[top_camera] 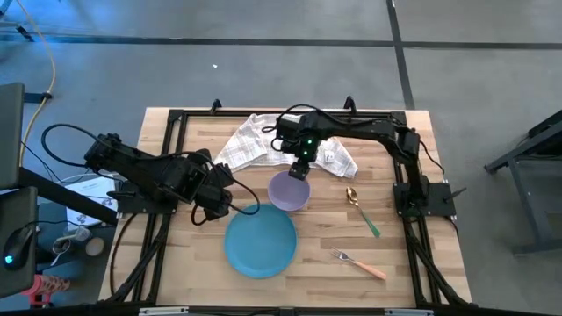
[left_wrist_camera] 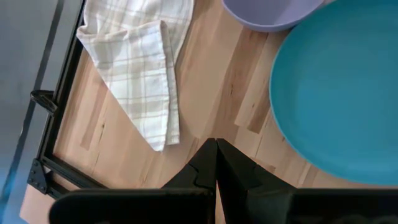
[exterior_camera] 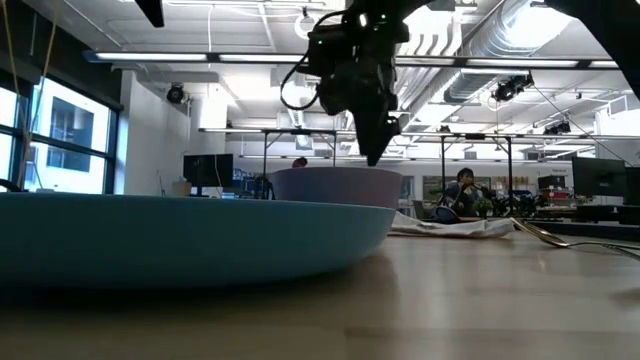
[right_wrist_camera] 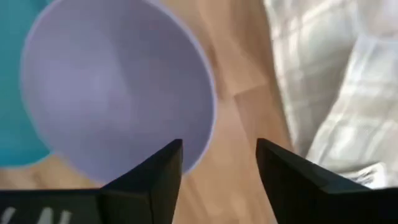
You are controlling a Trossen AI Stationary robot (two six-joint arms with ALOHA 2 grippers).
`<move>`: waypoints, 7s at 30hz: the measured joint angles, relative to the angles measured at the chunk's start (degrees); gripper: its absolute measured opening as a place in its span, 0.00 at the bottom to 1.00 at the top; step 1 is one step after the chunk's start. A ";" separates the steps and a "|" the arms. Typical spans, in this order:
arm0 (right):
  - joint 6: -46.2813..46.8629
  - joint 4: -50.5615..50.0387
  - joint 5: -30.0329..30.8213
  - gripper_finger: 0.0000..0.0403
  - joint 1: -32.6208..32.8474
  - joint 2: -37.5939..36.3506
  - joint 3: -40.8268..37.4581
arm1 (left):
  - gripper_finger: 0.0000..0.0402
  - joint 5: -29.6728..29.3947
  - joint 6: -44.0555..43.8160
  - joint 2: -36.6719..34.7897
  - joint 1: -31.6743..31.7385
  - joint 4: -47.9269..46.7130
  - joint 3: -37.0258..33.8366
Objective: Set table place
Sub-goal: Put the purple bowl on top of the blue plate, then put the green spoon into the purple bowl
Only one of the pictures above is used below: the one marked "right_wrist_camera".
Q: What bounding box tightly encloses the white checked cloth napkin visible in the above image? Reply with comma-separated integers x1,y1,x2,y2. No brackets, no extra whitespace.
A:
262,0,398,190

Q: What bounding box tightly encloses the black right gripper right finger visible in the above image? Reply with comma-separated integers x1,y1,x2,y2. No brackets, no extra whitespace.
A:
256,138,398,224

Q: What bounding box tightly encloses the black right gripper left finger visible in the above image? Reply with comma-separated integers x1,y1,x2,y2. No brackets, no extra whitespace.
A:
98,138,183,224

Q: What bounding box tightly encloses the teal plastic plate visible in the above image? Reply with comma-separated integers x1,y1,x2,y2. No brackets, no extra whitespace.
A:
0,0,55,169

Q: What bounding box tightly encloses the lavender plastic bowl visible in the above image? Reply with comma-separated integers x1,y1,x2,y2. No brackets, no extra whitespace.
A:
19,0,218,184

